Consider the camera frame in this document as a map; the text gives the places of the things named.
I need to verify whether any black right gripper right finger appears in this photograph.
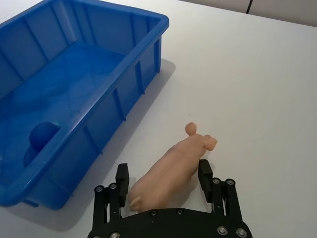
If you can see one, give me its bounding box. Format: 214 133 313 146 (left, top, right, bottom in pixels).
198 159 245 219

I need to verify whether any blue plastic bin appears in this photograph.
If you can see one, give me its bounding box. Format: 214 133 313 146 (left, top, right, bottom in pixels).
0 0 170 208

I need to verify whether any pink toy pig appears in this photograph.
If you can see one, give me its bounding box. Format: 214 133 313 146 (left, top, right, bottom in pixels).
128 122 218 214

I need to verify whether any blue ball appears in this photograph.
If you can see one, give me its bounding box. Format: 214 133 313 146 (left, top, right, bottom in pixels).
29 121 61 152

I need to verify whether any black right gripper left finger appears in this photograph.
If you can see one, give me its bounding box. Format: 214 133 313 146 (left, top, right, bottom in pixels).
93 163 130 224

